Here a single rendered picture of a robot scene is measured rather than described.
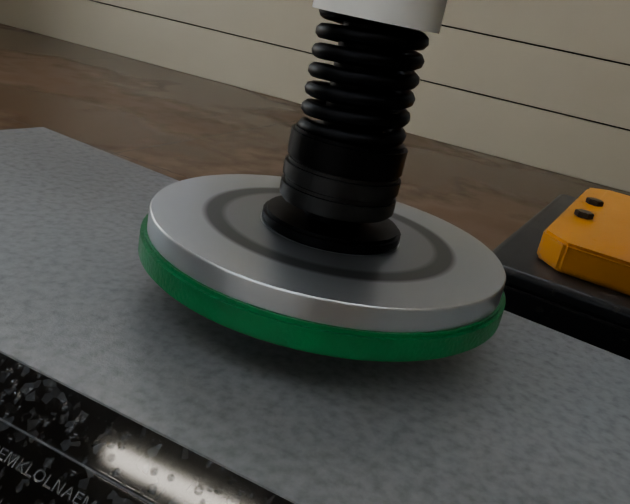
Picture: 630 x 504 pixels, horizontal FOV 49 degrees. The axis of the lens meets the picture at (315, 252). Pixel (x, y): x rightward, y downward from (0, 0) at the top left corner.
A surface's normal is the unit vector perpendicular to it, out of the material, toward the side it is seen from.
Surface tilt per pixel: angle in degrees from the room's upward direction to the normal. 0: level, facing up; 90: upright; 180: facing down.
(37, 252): 0
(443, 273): 0
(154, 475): 45
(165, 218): 0
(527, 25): 90
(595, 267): 90
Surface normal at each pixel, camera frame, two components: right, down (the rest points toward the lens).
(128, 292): 0.19, -0.92
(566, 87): -0.40, 0.25
